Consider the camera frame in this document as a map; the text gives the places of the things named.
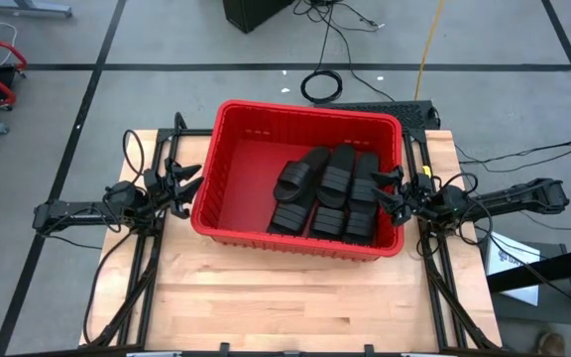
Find grey side table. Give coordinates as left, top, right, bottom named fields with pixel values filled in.
left=476, top=237, right=571, bottom=357

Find wooden table grey legs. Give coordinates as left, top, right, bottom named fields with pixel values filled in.
left=0, top=0, right=73, bottom=19

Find white printed sheet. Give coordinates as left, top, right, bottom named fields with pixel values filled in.
left=485, top=231, right=547, bottom=307

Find thin black side cable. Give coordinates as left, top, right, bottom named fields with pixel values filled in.
left=463, top=148, right=571, bottom=175
left=456, top=140, right=571, bottom=166

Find long black bar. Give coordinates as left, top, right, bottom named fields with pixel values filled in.
left=487, top=242, right=571, bottom=294

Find person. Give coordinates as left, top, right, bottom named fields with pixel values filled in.
left=536, top=330, right=568, bottom=357

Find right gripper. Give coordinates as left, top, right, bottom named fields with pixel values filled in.
left=370, top=166, right=438, bottom=227

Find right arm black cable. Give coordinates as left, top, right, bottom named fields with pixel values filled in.
left=441, top=172, right=495, bottom=248

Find thin black floor cable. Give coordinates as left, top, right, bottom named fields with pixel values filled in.
left=332, top=19, right=397, bottom=103

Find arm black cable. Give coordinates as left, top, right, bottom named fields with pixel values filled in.
left=122, top=129, right=147, bottom=187
left=441, top=172, right=495, bottom=248

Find long black floor cable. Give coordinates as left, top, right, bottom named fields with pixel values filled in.
left=473, top=225, right=571, bottom=319

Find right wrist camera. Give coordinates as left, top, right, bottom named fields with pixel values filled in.
left=410, top=173, right=434, bottom=192

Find red plastic bin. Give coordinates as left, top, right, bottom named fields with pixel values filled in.
left=189, top=98, right=405, bottom=263

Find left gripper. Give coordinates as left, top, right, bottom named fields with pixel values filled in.
left=145, top=163, right=206, bottom=220

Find black computer case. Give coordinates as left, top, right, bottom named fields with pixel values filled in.
left=222, top=0, right=296, bottom=35

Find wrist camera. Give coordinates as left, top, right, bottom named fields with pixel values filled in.
left=410, top=173, right=434, bottom=192
left=143, top=168, right=164, bottom=189

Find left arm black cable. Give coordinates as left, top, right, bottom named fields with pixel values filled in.
left=122, top=129, right=147, bottom=187

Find coiled black cable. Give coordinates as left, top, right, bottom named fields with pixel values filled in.
left=298, top=0, right=345, bottom=104

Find long black table cable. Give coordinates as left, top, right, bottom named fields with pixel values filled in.
left=82, top=230, right=138, bottom=346

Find black vented control box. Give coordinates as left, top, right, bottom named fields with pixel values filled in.
left=314, top=100, right=441, bottom=131

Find yellow floor cable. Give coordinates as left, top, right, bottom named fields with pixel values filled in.
left=413, top=0, right=446, bottom=100

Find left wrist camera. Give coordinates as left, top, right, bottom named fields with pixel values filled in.
left=143, top=168, right=164, bottom=189

